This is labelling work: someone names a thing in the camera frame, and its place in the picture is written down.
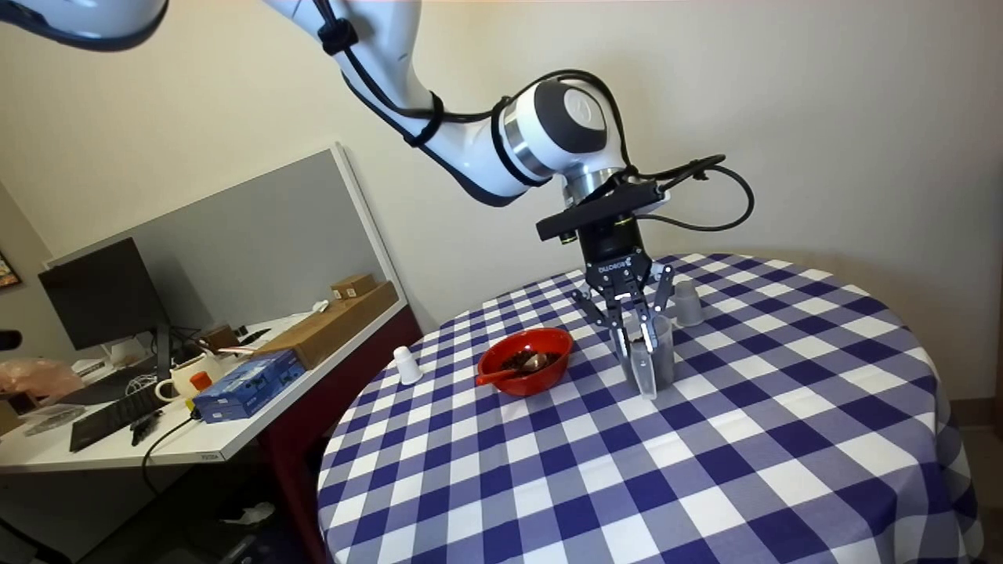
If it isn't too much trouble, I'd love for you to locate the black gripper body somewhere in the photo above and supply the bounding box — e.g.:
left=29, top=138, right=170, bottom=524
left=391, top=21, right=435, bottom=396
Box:
left=579, top=223, right=653, bottom=312

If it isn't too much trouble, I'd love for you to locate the clear plastic cup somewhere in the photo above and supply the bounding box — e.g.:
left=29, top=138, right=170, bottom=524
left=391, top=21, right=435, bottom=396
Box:
left=627, top=312, right=674, bottom=399

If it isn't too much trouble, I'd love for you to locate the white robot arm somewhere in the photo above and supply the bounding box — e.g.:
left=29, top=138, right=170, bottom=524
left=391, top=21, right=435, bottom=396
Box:
left=0, top=0, right=648, bottom=325

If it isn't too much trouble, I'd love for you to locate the orange bowl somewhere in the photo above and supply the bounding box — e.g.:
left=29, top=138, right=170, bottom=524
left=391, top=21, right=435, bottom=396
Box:
left=474, top=325, right=572, bottom=399

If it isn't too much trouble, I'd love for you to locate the orange spoon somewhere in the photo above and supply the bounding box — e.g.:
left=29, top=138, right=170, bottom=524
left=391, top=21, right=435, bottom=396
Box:
left=475, top=355, right=552, bottom=386

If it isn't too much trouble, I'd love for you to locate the blue white checkered tablecloth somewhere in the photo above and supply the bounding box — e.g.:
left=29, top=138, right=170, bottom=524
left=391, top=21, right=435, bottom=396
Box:
left=315, top=253, right=983, bottom=564

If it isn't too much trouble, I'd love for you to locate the small white bottle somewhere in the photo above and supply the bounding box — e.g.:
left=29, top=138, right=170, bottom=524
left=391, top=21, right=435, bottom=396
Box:
left=391, top=344, right=423, bottom=386

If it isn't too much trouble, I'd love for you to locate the cardboard box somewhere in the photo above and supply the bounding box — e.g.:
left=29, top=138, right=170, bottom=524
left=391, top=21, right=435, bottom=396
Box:
left=258, top=273, right=397, bottom=366

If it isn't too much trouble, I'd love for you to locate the grey partition panel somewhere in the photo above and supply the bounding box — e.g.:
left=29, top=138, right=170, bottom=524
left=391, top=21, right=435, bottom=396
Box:
left=54, top=148, right=396, bottom=334

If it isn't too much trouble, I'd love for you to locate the blue box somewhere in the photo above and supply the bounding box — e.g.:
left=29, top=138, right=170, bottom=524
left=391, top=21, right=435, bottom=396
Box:
left=195, top=352, right=305, bottom=425

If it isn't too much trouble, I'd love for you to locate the white desk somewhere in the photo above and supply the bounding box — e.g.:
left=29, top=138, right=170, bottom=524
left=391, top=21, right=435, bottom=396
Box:
left=0, top=296, right=411, bottom=481

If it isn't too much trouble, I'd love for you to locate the white mug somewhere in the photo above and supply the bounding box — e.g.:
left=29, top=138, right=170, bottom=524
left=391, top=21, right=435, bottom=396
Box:
left=152, top=365, right=214, bottom=403

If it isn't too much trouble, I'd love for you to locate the black monitor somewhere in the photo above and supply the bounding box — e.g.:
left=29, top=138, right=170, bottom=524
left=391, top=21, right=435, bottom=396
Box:
left=37, top=240, right=170, bottom=347

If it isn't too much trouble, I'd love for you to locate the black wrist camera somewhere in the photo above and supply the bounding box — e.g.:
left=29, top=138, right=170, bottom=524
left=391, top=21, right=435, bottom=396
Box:
left=536, top=178, right=665, bottom=242

